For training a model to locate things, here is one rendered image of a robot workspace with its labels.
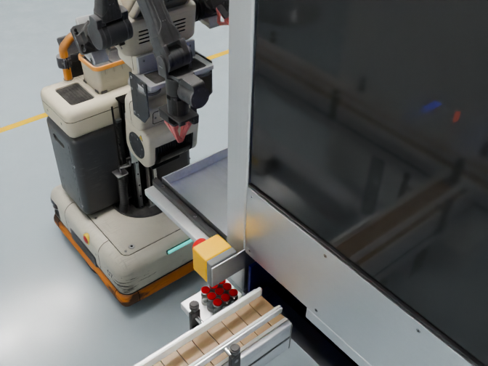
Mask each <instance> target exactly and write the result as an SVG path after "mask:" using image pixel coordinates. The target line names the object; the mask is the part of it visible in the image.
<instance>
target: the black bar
mask: <svg viewBox="0 0 488 366"><path fill-rule="evenodd" d="M152 185H153V186H154V187H155V188H156V189H157V190H159V191H160V192H161V193H162V194H163V195H164V196H165V197H166V198H167V199H168V200H170V201H171V202H172V203H173V204H174V205H175V206H176V207H177V208H178V209H179V210H180V211H181V212H182V213H183V214H184V215H185V216H186V217H187V218H188V219H189V220H190V221H192V222H193V223H194V224H195V225H196V226H197V227H198V228H199V229H200V230H201V231H203V232H204V233H205V234H206V235H207V236H208V237H209V238H211V237H213V236H214V235H219V234H218V233H217V232H216V231H215V230H214V229H213V228H211V227H210V226H209V225H208V224H207V223H206V222H205V221H204V220H202V219H201V218H200V217H199V216H198V215H197V214H196V213H195V212H194V211H193V210H192V209H191V208H190V207H189V206H187V205H186V204H185V203H184V202H183V201H182V200H181V199H180V198H178V197H177V196H176V195H175V194H174V193H173V192H172V191H171V190H170V189H169V188H167V186H166V185H165V184H164V183H162V182H161V181H160V180H159V179H158V178H156V179H154V180H153V181H152Z"/></svg>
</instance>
